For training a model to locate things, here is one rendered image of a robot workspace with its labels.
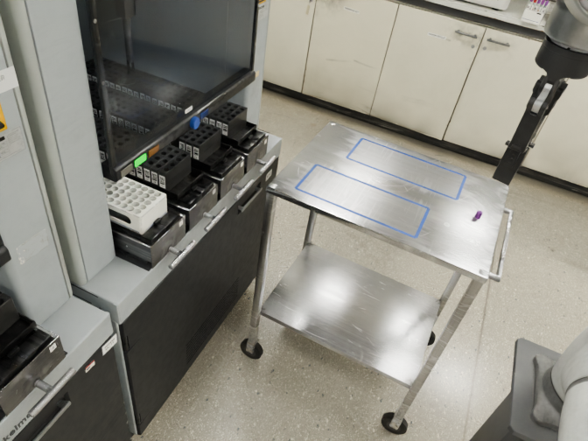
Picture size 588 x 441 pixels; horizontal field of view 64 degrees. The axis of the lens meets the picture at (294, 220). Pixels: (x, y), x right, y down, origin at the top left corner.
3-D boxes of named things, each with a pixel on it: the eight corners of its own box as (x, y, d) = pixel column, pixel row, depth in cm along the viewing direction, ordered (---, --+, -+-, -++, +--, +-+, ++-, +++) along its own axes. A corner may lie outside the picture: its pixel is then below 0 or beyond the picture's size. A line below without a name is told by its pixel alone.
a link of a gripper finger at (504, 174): (528, 149, 76) (527, 150, 76) (509, 184, 81) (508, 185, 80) (510, 141, 77) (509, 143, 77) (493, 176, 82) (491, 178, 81)
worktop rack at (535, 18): (538, 25, 251) (544, 13, 247) (520, 20, 254) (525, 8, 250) (545, 13, 271) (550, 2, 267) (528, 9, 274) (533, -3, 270)
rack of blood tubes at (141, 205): (41, 192, 115) (35, 171, 111) (72, 172, 122) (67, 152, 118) (143, 238, 108) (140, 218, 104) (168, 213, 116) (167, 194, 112)
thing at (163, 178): (185, 169, 127) (185, 150, 123) (192, 171, 127) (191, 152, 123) (158, 191, 119) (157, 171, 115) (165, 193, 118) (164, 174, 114)
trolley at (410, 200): (237, 353, 181) (255, 182, 127) (291, 277, 214) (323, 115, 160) (403, 442, 164) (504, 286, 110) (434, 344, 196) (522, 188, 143)
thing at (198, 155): (214, 143, 138) (215, 126, 134) (220, 146, 138) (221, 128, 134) (192, 162, 130) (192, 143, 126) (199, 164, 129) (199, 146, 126)
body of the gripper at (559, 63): (597, 59, 61) (560, 122, 67) (606, 44, 67) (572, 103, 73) (539, 39, 64) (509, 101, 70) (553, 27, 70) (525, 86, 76)
